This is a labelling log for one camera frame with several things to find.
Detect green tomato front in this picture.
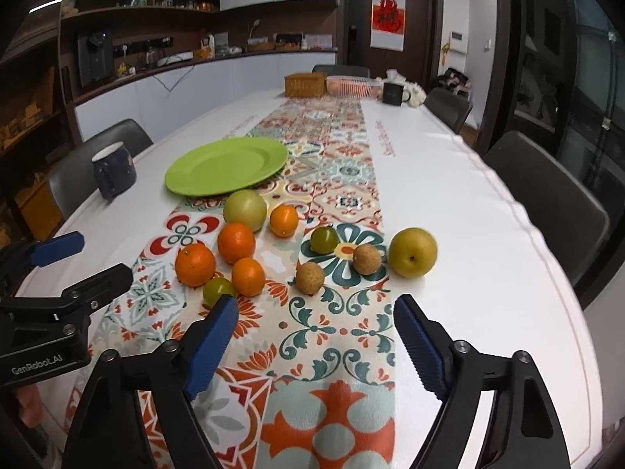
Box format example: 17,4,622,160
202,276,236,308

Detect green tomato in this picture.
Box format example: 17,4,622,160
309,226,339,255
202,276,236,308

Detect orange mandarin front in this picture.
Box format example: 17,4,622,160
231,257,266,297

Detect orange mandarin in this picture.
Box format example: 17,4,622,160
174,242,216,288
231,257,266,297

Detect large orange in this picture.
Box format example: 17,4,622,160
217,222,255,265

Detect brown kiwi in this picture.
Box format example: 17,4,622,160
352,243,381,275
295,261,324,295

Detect large green apple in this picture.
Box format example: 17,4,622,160
223,190,267,233

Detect small orange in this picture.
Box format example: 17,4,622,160
269,204,299,238

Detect yellow pear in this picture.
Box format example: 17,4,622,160
388,227,438,278

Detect white kitchen counter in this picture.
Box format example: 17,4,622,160
75,51,337,142

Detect grey chair left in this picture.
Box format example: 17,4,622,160
48,119,154,220

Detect patterned table runner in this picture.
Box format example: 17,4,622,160
62,93,397,469

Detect dark blue mug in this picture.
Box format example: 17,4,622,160
91,141,137,201

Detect green plate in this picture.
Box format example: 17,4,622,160
164,137,288,197

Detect black coffee machine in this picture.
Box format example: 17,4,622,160
77,32,113,88

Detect grey chair right near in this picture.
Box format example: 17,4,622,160
484,131,610,285

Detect wicker basket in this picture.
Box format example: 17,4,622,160
284,72,326,98

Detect pink plastic tray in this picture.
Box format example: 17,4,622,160
325,75,384,98

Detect grey chair at head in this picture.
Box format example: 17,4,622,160
312,64,370,79

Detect black mug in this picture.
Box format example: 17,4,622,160
381,82,412,107

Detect white plush toy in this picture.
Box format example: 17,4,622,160
376,69,427,108

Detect grey chair right far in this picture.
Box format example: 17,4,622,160
425,88,473,134

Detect dark wooden door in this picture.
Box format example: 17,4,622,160
339,0,444,87

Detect red door poster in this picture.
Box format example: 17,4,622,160
370,0,407,52

